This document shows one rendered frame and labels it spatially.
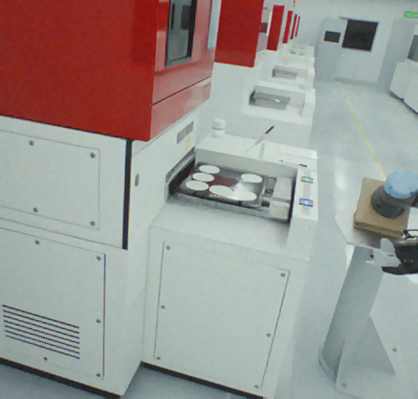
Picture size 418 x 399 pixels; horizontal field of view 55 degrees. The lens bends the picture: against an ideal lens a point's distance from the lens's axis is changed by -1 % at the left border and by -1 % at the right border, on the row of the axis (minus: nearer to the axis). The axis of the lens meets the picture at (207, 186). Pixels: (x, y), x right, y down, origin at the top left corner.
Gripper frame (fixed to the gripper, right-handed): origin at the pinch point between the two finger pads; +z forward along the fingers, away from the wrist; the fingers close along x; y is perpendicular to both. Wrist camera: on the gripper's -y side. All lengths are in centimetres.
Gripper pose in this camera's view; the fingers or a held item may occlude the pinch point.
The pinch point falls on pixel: (373, 261)
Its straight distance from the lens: 114.3
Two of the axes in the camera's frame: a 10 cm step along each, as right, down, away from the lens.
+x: -6.4, 4.6, -6.1
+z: -6.4, 1.1, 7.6
